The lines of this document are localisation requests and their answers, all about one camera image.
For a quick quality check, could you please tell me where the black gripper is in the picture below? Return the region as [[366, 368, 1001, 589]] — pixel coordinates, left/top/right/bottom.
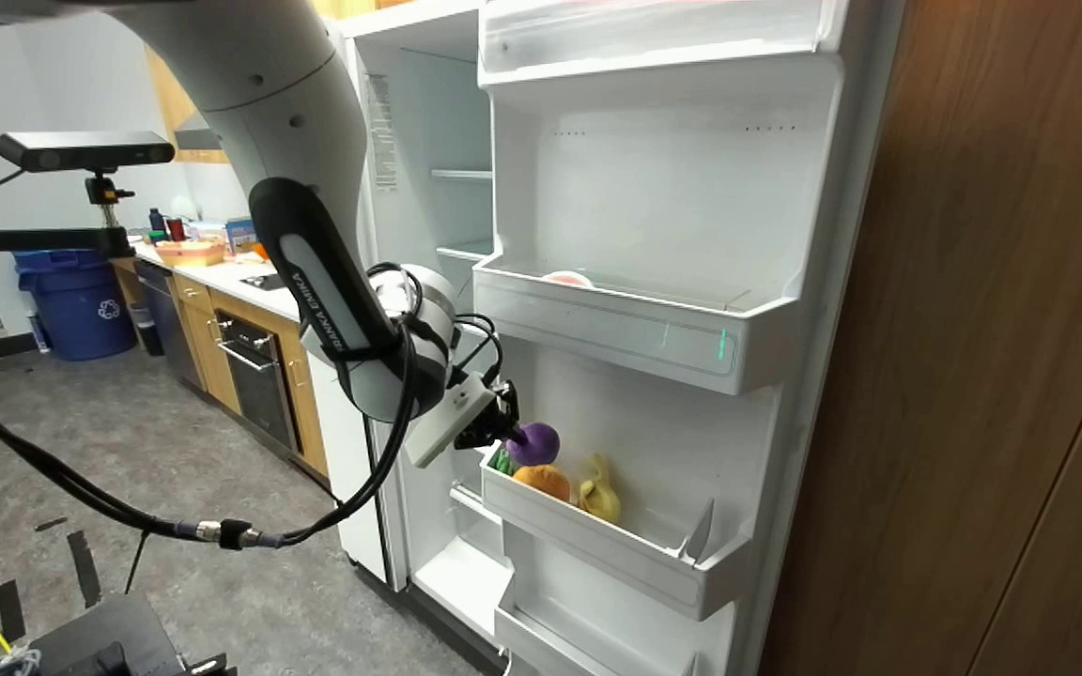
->
[[450, 375, 525, 453]]

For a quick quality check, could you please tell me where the purple plush ball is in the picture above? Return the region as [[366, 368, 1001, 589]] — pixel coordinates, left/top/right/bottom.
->
[[501, 416, 565, 474]]

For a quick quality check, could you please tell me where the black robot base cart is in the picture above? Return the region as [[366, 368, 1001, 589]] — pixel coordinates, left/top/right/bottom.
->
[[0, 589, 242, 676]]

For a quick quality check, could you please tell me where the deep white door bin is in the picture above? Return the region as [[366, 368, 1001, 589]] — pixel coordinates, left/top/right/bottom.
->
[[475, 253, 807, 401]]

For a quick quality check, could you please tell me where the white door bin with divider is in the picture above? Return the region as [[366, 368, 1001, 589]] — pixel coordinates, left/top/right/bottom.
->
[[477, 450, 769, 629]]

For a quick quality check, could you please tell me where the white fridge door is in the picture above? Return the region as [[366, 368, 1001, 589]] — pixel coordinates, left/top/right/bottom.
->
[[475, 0, 910, 676]]

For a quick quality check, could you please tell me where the white fridge body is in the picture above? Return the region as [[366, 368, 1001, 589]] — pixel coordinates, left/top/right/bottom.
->
[[303, 0, 509, 661]]

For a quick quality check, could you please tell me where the lidded white door compartment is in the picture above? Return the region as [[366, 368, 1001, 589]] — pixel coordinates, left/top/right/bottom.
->
[[477, 0, 852, 90]]

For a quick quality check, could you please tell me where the orange plush fruit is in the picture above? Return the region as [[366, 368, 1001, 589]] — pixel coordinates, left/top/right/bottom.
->
[[511, 461, 580, 507]]

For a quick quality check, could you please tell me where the yellow banana plush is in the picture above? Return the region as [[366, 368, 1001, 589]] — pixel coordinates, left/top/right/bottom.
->
[[570, 453, 629, 530]]

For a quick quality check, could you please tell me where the black built-in oven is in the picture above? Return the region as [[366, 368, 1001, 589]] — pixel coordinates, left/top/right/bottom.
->
[[216, 311, 310, 461]]

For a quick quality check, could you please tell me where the wooden kitchen counter cabinet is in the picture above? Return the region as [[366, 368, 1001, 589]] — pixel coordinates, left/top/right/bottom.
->
[[124, 236, 335, 485]]

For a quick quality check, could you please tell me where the small blue container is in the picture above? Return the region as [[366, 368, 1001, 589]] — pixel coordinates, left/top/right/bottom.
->
[[223, 217, 262, 254]]

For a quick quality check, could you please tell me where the brown woven basket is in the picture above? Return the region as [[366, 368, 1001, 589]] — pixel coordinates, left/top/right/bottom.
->
[[151, 236, 232, 272]]

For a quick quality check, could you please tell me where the blue recycling bin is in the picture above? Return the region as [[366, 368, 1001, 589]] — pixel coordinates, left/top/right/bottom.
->
[[12, 243, 139, 366]]

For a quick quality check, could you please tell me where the brown wooden cabinet panel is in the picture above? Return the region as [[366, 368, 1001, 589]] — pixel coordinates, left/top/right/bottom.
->
[[759, 0, 1082, 676]]

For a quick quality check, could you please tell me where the black tripod stand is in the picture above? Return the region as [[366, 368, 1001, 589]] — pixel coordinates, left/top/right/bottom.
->
[[0, 169, 139, 261]]

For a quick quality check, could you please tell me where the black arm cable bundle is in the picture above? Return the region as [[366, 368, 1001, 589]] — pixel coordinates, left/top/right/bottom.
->
[[0, 254, 509, 555]]

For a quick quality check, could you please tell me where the black stereo camera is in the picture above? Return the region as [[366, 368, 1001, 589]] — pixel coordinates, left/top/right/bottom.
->
[[0, 129, 182, 176]]

